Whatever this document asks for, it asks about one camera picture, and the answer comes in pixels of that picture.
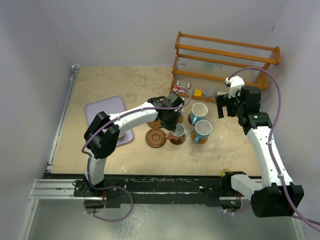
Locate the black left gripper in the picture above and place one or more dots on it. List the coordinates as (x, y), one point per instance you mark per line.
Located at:
(170, 126)

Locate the large brown grooved coaster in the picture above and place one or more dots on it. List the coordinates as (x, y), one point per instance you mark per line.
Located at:
(155, 138)

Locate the red handled white cup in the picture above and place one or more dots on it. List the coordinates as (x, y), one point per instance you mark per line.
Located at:
(179, 131)

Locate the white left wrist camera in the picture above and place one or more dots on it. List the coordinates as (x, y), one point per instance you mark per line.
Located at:
(182, 99)

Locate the yellow tape roll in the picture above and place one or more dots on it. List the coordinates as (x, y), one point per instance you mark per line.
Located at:
(224, 171)

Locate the light blue mug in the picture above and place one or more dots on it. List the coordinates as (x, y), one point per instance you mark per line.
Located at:
(198, 112)

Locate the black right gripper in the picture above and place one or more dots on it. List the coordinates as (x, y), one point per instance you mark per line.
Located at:
(223, 101)

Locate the clear plastic jar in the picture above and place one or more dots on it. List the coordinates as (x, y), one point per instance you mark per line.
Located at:
(209, 93)

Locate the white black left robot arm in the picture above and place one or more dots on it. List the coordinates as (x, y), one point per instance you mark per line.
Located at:
(102, 135)

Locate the large brown ringed coaster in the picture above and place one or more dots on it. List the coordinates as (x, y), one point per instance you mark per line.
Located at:
(155, 124)

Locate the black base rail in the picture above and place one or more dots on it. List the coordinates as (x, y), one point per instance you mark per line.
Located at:
(207, 190)

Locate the lavender plastic tray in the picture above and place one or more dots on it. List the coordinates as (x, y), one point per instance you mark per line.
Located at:
(111, 105)

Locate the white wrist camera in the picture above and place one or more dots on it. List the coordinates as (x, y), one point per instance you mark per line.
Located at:
(182, 99)
(235, 84)

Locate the wooden shelf rack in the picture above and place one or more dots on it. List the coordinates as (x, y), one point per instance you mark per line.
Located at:
(202, 62)

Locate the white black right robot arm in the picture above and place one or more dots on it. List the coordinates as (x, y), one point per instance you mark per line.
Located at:
(276, 195)

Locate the dark walnut coaster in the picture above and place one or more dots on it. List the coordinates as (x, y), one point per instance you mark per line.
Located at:
(179, 140)

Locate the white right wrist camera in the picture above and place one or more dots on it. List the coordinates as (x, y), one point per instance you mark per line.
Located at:
(235, 84)

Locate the large blue mug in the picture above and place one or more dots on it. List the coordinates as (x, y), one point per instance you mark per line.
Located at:
(203, 127)

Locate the olive green cup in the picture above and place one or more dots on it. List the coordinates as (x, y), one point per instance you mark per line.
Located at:
(121, 136)

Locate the light orange wood coaster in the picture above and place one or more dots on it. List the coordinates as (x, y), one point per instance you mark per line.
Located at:
(198, 138)

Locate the yellow small container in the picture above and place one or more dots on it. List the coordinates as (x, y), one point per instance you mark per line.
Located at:
(197, 93)

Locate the red white box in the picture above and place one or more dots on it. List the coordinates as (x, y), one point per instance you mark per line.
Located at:
(178, 89)

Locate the dark wood coaster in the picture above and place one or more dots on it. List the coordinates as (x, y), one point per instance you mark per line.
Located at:
(190, 120)

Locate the green white box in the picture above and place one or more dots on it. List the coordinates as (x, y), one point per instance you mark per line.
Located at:
(220, 93)

